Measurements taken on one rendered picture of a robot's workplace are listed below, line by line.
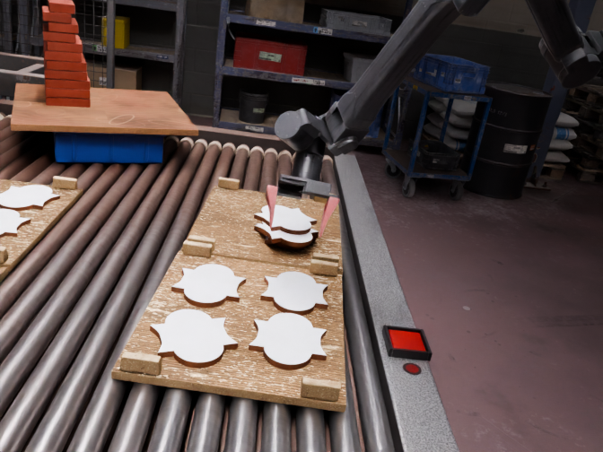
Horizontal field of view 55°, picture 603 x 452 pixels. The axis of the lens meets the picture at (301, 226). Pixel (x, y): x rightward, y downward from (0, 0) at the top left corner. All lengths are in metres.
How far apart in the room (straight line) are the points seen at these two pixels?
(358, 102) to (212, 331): 0.48
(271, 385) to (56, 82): 1.27
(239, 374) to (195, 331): 0.12
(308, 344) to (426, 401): 0.21
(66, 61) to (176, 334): 1.13
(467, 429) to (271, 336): 1.56
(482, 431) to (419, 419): 1.53
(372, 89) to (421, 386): 0.51
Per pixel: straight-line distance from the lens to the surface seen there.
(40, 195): 1.49
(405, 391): 0.98
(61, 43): 1.89
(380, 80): 1.04
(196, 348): 0.94
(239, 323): 1.03
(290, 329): 1.01
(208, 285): 1.10
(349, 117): 1.09
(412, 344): 1.07
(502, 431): 2.51
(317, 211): 1.54
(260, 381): 0.91
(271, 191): 1.10
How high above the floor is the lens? 1.50
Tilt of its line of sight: 23 degrees down
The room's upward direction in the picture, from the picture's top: 9 degrees clockwise
